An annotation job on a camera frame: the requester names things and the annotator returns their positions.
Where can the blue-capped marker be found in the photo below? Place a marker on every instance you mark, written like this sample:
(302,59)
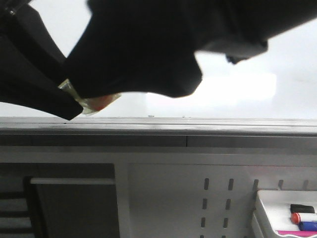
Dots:
(308,226)

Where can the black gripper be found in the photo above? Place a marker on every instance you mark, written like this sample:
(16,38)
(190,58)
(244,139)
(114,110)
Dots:
(240,29)

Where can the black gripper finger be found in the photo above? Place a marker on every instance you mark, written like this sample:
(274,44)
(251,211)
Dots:
(117,55)
(31,63)

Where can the white plastic storage tray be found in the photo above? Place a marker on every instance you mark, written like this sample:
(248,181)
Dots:
(272,216)

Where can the dark grey hanging bin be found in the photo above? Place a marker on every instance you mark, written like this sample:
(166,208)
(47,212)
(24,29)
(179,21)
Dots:
(72,207)

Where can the orange-capped marker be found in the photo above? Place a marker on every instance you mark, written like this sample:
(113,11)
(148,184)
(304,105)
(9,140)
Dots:
(296,218)

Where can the white glossy whiteboard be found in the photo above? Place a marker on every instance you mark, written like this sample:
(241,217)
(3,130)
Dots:
(279,83)

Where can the white black-tipped whiteboard marker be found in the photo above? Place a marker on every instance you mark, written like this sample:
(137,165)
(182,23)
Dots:
(90,106)

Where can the grey aluminium whiteboard frame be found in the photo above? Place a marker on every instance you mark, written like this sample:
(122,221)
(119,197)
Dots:
(159,132)

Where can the pink flat item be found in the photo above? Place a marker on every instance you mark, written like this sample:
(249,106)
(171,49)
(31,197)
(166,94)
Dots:
(304,234)

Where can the white slotted pegboard panel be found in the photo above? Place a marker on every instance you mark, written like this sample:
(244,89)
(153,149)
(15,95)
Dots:
(199,201)

